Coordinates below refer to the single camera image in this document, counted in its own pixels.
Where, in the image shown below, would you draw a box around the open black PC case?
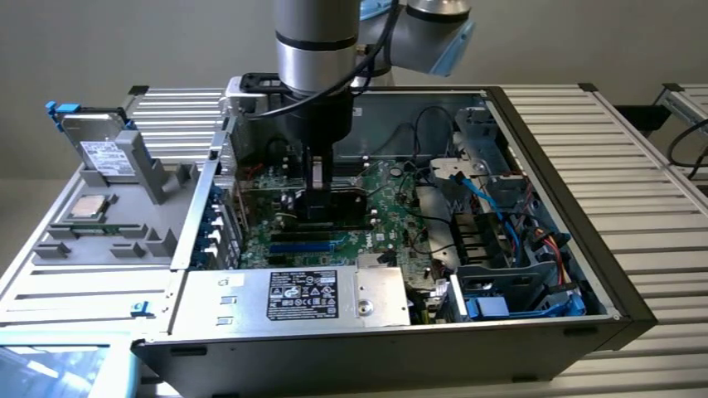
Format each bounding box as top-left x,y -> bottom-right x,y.
130,85 -> 658,397

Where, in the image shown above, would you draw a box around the grey parts rack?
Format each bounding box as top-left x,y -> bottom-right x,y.
30,131 -> 206,267

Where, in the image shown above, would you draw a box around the black plastic bracket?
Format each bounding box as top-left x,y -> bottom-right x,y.
448,211 -> 516,267

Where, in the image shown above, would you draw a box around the green motherboard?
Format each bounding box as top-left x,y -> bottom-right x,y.
237,159 -> 444,270

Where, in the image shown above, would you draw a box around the blue disk caddy clip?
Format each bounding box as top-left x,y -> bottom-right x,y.
42,100 -> 80,128

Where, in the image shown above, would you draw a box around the blue expansion slot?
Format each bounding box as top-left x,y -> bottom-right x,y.
268,242 -> 336,255

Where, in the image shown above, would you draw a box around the silver CPU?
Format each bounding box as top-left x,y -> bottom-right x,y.
66,193 -> 113,221

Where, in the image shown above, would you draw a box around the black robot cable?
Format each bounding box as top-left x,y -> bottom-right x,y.
246,0 -> 401,122

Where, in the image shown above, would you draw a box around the silver drive cage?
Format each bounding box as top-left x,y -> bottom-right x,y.
452,105 -> 536,202

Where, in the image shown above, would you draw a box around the red yellow power wires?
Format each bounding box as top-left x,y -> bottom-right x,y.
528,230 -> 574,294

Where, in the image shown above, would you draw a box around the blue SATA wire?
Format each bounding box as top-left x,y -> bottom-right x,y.
452,172 -> 524,269

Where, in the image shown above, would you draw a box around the silver power supply unit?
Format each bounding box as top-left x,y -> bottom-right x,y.
184,266 -> 413,329

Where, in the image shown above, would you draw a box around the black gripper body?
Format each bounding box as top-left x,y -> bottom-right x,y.
269,88 -> 356,158

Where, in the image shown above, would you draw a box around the black expansion slot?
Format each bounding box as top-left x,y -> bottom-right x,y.
269,230 -> 336,245

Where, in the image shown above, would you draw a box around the blue disk bay tray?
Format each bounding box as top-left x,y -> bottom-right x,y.
462,289 -> 588,321

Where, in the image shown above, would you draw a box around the black cable loop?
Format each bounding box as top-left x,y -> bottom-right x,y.
666,118 -> 708,180

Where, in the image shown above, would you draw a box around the silver hard disk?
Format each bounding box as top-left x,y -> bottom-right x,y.
57,112 -> 140,176

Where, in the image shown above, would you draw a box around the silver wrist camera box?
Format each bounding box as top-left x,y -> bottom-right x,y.
224,72 -> 289,116

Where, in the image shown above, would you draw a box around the white plastic clip part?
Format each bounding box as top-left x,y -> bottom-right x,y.
426,157 -> 477,184

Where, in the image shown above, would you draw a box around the thin black wire loop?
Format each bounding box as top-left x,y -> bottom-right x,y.
412,105 -> 464,161

